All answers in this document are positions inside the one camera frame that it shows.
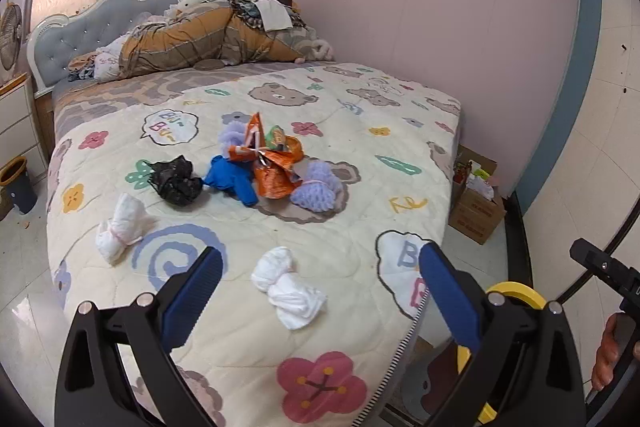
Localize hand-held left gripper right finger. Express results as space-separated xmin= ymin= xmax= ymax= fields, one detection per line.
xmin=418 ymin=242 xmax=588 ymax=427

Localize person's right hand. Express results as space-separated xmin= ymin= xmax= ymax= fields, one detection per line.
xmin=591 ymin=313 xmax=640 ymax=392

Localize floral cloth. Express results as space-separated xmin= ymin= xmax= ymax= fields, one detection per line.
xmin=67 ymin=47 xmax=125 ymax=82

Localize yellow trash bin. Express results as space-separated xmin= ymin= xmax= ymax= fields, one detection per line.
xmin=452 ymin=281 xmax=547 ymax=426

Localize grey mattress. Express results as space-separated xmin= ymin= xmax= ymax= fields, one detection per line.
xmin=362 ymin=294 xmax=428 ymax=427

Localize blue tufted bed headboard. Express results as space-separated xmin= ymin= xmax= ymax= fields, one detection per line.
xmin=26 ymin=0 xmax=187 ymax=90

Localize blue crumpled glove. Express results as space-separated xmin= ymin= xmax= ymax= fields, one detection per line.
xmin=202 ymin=155 xmax=259 ymax=208

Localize brown striped duvet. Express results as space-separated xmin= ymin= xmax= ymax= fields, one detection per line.
xmin=67 ymin=0 xmax=331 ymax=82

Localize grey patterned bed sheet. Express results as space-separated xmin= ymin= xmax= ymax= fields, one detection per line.
xmin=52 ymin=63 xmax=321 ymax=142

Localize white tissue wad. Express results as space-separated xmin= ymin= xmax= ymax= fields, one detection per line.
xmin=251 ymin=247 xmax=327 ymax=331

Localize white cloth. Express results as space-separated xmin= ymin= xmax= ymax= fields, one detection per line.
xmin=256 ymin=0 xmax=294 ymax=32

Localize printed floor mat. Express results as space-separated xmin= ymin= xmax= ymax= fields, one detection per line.
xmin=397 ymin=337 xmax=468 ymax=427

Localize bed with cartoon quilt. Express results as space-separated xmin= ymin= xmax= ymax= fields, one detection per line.
xmin=46 ymin=62 xmax=463 ymax=427

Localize pile of clothes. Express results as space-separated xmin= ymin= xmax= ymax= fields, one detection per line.
xmin=227 ymin=0 xmax=307 ymax=32

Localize purple mesh sponge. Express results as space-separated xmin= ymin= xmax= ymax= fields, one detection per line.
xmin=290 ymin=161 xmax=337 ymax=211
xmin=218 ymin=114 xmax=251 ymax=148

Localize packets in cardboard box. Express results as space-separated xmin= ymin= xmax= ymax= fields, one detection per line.
xmin=452 ymin=159 xmax=496 ymax=200

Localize electric fan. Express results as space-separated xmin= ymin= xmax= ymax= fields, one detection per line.
xmin=0 ymin=3 xmax=23 ymax=72

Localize pink plush toy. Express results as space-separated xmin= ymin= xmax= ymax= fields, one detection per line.
xmin=295 ymin=38 xmax=335 ymax=65

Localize black plastic bag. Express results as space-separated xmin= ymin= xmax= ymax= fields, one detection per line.
xmin=148 ymin=155 xmax=204 ymax=206

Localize cardboard box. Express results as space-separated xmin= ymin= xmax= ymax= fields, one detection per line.
xmin=448 ymin=144 xmax=507 ymax=245

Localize white nightstand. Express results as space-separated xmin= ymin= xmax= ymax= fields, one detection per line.
xmin=0 ymin=72 xmax=48 ymax=180

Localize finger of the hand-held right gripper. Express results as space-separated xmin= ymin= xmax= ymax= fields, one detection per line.
xmin=569 ymin=238 xmax=640 ymax=303

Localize white rolled sock left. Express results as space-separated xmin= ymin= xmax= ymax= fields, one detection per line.
xmin=96 ymin=193 xmax=156 ymax=264

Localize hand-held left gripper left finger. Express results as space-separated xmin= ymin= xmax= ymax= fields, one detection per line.
xmin=54 ymin=246 xmax=226 ymax=427

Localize dark bin with tan rim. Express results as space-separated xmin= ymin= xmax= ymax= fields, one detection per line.
xmin=0 ymin=157 xmax=38 ymax=215

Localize orange snack bag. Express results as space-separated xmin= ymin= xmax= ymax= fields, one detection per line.
xmin=252 ymin=138 xmax=306 ymax=201

